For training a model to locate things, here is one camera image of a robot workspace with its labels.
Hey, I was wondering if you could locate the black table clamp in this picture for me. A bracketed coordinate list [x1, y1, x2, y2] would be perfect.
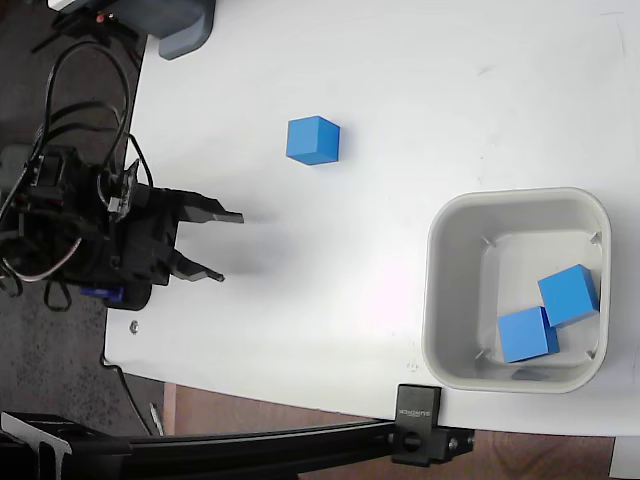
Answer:
[391, 383, 475, 468]

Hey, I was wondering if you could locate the black device with red light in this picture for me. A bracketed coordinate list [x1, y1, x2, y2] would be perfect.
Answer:
[31, 0, 147, 55]

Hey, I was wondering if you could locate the gray-blue stand base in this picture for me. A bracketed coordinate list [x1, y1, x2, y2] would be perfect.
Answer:
[112, 0, 217, 62]

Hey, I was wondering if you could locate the thin black floor cable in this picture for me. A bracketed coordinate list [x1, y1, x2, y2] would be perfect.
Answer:
[101, 355, 153, 437]

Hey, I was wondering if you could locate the black looped cable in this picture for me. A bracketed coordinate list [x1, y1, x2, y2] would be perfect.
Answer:
[42, 38, 155, 211]

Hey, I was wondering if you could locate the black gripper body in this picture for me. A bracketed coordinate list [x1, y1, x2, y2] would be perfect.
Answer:
[106, 182, 183, 289]

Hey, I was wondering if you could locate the white plastic bin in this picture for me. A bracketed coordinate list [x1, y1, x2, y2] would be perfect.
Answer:
[421, 186, 613, 395]

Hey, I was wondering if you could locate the blue cube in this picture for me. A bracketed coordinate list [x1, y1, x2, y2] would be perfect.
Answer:
[497, 305, 561, 365]
[286, 115, 341, 167]
[537, 263, 601, 330]

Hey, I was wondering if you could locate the blue clamp part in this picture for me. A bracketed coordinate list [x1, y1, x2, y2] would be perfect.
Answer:
[79, 285, 125, 306]

